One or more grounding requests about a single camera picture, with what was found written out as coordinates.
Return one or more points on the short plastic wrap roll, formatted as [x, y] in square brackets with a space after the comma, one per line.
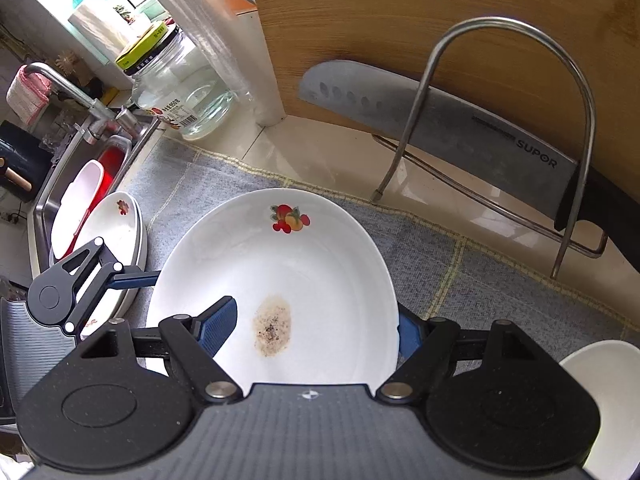
[95, 25]

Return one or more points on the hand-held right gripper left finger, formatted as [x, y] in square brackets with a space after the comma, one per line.
[217, 327]

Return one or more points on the steel sink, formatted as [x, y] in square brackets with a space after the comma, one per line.
[50, 200]

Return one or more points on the grey blue checked cloth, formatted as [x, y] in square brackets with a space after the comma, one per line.
[450, 280]

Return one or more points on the tall plastic wrap roll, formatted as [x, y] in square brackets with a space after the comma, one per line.
[225, 35]

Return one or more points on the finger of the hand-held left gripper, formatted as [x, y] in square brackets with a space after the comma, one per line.
[135, 278]

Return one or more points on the stained white fruit-print plate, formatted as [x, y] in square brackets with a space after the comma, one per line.
[310, 270]

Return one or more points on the bamboo cutting board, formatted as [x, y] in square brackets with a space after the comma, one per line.
[375, 20]

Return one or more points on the white pink-flower bowl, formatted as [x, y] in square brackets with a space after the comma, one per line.
[610, 385]

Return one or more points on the glass jar with dark lid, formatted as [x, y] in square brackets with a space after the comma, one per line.
[200, 90]

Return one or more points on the pink striped rag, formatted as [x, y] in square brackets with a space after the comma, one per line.
[25, 100]

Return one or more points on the steel faucet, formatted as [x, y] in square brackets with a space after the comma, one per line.
[65, 85]

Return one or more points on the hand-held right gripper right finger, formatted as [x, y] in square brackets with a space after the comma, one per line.
[410, 335]

